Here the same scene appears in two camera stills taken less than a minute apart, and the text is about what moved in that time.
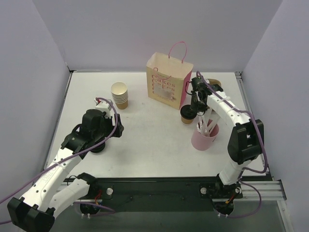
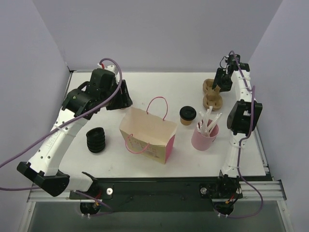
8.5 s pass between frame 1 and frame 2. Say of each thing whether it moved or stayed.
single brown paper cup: stayed
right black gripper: moved
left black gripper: moved
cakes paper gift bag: moved
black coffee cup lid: stayed
